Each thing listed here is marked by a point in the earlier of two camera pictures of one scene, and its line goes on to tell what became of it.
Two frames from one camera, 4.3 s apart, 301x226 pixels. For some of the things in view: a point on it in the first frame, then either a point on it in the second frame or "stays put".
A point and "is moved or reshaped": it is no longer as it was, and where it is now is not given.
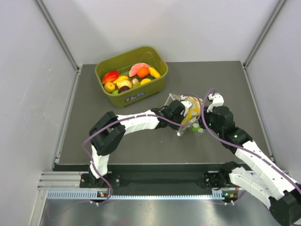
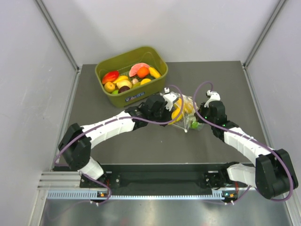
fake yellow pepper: x=145 y=81 stays put
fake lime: x=115 y=92 stays put
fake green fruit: x=195 y=127 is moved or reshaped
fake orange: x=142 y=72 stays put
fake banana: x=194 y=110 is moved or reshaped
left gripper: x=181 y=117 → x=168 y=114
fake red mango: x=110 y=76 stays put
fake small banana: x=121 y=77 stays put
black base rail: x=208 y=176 stays put
